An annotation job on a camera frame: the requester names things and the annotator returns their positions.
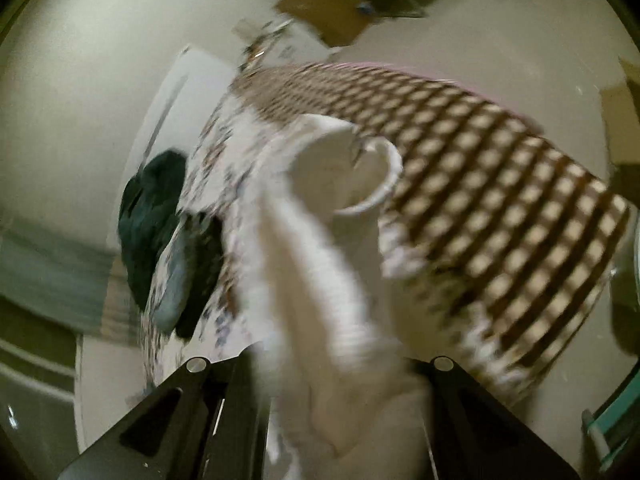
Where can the white pants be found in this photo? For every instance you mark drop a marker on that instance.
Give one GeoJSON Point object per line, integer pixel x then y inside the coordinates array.
{"type": "Point", "coordinates": [320, 280]}

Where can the dark blue-grey cloth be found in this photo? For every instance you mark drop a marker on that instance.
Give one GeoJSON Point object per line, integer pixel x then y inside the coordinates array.
{"type": "Point", "coordinates": [190, 270]}

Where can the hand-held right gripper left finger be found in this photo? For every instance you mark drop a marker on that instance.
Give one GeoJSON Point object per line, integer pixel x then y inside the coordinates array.
{"type": "Point", "coordinates": [235, 405]}

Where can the brown checkered blanket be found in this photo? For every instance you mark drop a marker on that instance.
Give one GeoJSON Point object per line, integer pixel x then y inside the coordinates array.
{"type": "Point", "coordinates": [480, 185]}

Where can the striped rug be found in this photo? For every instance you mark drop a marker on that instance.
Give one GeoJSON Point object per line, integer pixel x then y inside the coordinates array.
{"type": "Point", "coordinates": [60, 280]}

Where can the brown cardboard box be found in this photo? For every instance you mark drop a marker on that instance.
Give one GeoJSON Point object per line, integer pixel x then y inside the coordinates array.
{"type": "Point", "coordinates": [325, 10]}

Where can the teal plastic object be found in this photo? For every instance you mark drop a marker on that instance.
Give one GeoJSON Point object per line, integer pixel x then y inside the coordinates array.
{"type": "Point", "coordinates": [607, 427]}

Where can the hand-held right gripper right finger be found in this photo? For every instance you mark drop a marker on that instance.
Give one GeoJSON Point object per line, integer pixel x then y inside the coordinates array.
{"type": "Point", "coordinates": [450, 410]}

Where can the floral printed bedsheet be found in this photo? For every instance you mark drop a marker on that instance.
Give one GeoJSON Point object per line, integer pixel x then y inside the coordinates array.
{"type": "Point", "coordinates": [215, 210]}

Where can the dark green cloth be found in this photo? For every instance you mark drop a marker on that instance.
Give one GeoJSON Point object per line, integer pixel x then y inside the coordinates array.
{"type": "Point", "coordinates": [150, 210]}

